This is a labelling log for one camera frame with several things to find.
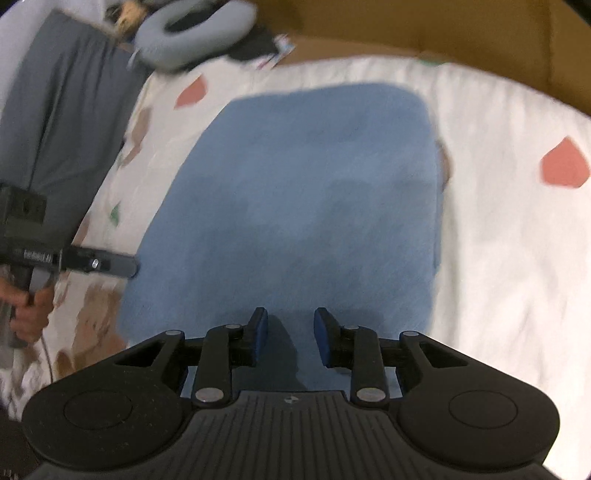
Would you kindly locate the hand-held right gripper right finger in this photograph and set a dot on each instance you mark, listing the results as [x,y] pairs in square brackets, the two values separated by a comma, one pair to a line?
[323,337]

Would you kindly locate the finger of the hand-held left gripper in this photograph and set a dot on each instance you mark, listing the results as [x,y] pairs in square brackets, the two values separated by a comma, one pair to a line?
[106,264]

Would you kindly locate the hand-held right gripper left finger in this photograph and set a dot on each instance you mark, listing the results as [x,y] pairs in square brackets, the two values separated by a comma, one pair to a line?
[261,332]

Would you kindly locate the blue denim pants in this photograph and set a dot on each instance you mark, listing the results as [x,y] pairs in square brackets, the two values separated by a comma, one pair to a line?
[300,207]

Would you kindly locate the person's left hand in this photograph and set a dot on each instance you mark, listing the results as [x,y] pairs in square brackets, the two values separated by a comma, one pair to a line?
[34,318]

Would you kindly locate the dark grey pillow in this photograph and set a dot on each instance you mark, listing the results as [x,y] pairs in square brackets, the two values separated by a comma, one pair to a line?
[64,138]

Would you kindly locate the cream bear print blanket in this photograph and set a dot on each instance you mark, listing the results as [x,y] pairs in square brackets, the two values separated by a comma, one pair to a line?
[508,254]

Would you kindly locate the grey neck pillow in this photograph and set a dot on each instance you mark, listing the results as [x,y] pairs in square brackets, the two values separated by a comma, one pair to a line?
[184,41]

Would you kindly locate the small teddy bear toy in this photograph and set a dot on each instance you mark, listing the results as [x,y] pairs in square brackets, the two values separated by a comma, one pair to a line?
[127,16]

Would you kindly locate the black cloth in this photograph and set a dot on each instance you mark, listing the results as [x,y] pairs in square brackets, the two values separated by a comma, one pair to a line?
[249,46]

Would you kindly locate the floral patterned cloth scrap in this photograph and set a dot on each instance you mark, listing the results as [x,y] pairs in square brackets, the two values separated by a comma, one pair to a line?
[279,50]

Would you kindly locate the flattened brown cardboard box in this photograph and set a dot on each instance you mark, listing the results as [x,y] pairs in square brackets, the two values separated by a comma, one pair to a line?
[438,32]

